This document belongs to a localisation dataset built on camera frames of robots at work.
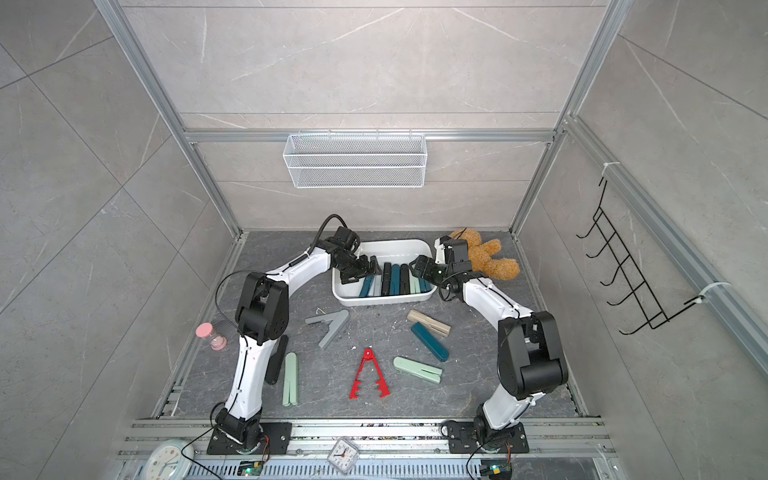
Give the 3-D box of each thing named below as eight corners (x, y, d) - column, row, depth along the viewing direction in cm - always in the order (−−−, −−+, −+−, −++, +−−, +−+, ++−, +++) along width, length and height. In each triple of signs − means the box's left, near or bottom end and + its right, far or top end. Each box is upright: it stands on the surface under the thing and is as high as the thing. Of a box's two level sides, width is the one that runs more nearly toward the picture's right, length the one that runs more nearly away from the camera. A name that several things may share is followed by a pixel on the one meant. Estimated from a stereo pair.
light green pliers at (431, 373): (391, 369, 87) (391, 365, 84) (395, 358, 89) (395, 354, 86) (440, 384, 84) (441, 380, 81) (442, 372, 86) (443, 369, 83)
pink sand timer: (213, 353, 90) (196, 339, 82) (212, 339, 93) (196, 325, 85) (227, 348, 91) (211, 334, 83) (226, 335, 94) (211, 320, 86)
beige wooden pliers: (406, 319, 96) (406, 314, 94) (409, 312, 98) (410, 307, 96) (448, 337, 92) (449, 333, 90) (451, 329, 94) (452, 325, 92)
